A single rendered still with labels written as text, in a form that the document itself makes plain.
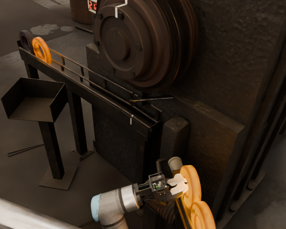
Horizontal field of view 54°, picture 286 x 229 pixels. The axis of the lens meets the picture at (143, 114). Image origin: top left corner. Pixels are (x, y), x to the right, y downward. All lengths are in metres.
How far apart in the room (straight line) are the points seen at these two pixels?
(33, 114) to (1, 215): 0.76
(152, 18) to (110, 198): 0.64
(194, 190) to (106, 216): 0.32
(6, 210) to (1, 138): 1.51
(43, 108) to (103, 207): 0.79
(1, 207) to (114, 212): 0.36
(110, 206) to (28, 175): 1.17
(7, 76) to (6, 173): 1.28
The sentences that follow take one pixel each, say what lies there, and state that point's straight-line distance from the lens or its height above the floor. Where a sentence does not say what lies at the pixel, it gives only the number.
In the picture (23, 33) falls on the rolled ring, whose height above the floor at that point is 0.76.
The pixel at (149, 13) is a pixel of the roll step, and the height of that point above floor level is 1.25.
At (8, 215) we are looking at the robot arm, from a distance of 0.99.
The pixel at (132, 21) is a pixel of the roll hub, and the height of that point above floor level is 1.23.
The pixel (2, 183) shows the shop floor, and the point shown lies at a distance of 2.15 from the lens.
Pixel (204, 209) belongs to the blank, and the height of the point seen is 0.80.
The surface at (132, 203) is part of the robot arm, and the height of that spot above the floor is 0.72.
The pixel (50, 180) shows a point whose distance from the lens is 2.06.
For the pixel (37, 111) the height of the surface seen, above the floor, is 0.60.
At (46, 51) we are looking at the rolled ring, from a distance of 1.94.
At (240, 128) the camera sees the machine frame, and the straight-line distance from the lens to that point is 1.16.
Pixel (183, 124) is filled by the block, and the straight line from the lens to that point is 1.22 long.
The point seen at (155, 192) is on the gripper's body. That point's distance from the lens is 1.01.
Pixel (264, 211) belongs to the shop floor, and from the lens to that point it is 2.06.
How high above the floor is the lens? 1.60
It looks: 40 degrees down
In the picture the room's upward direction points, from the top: 3 degrees clockwise
